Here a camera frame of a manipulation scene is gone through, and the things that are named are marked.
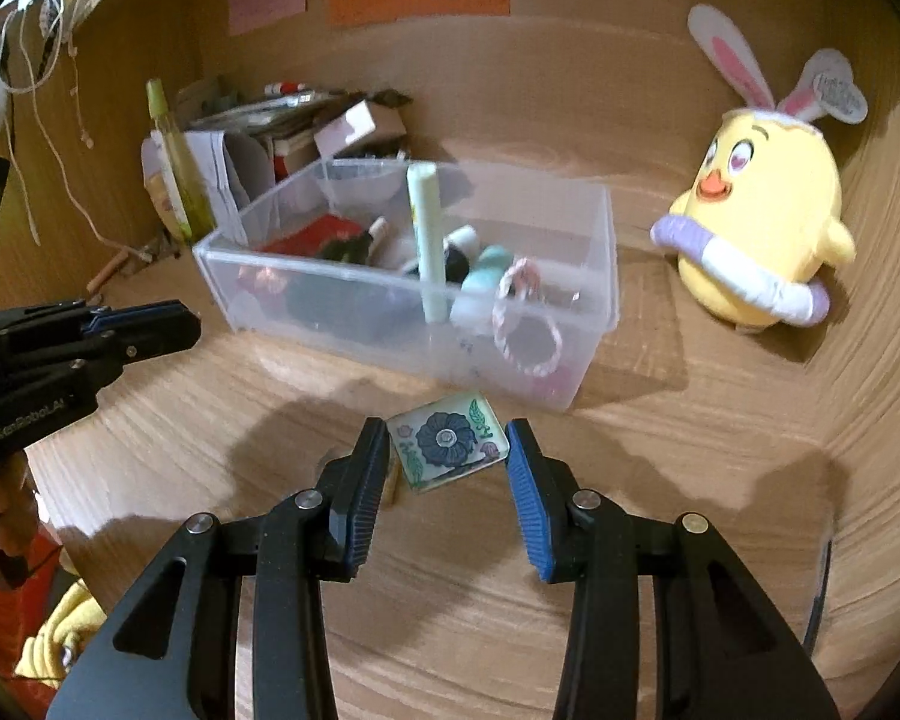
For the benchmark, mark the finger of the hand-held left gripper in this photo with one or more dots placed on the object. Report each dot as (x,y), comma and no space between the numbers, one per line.
(150,341)
(139,315)

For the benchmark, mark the yellow-green slim bottle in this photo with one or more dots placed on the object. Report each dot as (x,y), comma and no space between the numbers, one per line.
(180,165)

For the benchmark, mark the clear plastic storage box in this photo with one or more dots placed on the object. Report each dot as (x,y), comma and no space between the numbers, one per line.
(345,349)

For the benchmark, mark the pink and white small box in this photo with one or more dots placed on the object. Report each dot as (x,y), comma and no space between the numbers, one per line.
(356,127)

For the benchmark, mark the person's left hand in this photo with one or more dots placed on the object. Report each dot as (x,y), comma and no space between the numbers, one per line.
(11,514)

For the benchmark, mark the red cardboard box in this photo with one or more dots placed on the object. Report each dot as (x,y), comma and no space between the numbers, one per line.
(41,577)

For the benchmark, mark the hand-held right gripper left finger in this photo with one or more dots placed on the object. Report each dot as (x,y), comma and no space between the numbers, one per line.
(367,510)

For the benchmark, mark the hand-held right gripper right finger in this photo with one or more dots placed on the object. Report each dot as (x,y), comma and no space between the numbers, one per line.
(529,502)

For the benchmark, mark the red and white marker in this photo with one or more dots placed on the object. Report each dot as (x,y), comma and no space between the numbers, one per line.
(283,88)

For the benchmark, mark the yellow printed pouch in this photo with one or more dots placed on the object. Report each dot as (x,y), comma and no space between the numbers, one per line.
(157,195)

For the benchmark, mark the red packet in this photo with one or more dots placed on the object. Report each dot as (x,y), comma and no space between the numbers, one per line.
(307,236)

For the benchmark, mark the floral square glass tile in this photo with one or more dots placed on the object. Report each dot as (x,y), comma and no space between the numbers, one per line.
(446,442)

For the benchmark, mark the wooden stick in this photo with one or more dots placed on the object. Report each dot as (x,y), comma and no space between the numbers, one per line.
(110,270)

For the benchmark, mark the yellow chick plush toy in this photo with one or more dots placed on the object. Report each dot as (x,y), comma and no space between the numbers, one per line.
(757,217)

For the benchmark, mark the yellow cloth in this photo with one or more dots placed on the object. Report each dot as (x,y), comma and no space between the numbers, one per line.
(56,637)

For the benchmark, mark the teal-capped white jar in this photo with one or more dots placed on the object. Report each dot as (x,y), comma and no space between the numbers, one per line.
(474,307)

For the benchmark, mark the dark green spray bottle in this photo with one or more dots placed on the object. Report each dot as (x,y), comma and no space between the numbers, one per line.
(345,307)

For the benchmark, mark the pale green tube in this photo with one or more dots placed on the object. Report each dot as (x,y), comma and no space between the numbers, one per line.
(427,240)

